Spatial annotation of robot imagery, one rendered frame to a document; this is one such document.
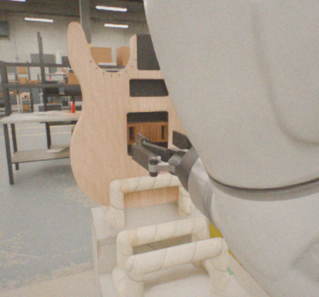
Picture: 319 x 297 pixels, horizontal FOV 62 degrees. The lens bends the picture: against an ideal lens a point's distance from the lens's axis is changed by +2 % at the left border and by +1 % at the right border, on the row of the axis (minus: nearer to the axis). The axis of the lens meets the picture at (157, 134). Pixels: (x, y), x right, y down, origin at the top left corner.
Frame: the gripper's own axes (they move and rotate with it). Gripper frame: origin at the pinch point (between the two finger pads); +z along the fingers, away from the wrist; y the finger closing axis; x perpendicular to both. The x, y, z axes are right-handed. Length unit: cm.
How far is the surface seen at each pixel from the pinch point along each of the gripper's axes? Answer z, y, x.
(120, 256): -0.4, -8.6, -22.5
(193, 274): -2.3, 6.6, -29.1
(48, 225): 219, -40, -132
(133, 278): -9.0, -8.1, -20.8
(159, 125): 10.3, 3.4, 1.3
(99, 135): 10.6, -10.3, -0.2
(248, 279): 1.6, 24.5, -38.3
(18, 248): 189, -62, -132
